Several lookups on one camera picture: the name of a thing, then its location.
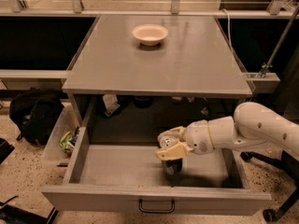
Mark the black backpack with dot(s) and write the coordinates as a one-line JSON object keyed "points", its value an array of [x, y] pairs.
{"points": [[35, 113]]}

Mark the grey cabinet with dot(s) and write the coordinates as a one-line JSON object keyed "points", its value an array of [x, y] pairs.
{"points": [[194, 60]]}

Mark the clear plastic bin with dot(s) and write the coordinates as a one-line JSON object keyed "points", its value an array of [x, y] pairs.
{"points": [[67, 123]]}

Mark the black drawer handle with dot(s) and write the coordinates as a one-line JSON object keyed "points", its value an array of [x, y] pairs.
{"points": [[155, 207]]}

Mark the grey open top drawer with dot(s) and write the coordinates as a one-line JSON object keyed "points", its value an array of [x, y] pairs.
{"points": [[113, 178]]}

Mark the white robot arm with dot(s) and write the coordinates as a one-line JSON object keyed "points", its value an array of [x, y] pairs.
{"points": [[251, 127]]}

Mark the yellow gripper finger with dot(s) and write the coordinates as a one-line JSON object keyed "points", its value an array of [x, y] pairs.
{"points": [[176, 151], [171, 136]]}

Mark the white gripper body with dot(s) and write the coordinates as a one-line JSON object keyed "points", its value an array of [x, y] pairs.
{"points": [[198, 137]]}

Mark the black object floor corner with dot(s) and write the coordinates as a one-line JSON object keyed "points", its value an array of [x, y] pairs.
{"points": [[14, 215]]}

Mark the green soda can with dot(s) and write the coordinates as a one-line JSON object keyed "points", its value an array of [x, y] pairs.
{"points": [[172, 167]]}

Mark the green snack packet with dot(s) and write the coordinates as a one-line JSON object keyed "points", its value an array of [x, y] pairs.
{"points": [[65, 143]]}

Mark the white bowl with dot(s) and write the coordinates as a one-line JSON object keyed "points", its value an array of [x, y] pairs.
{"points": [[150, 34]]}

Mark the metal clamp rod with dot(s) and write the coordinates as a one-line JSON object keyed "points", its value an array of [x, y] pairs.
{"points": [[266, 66]]}

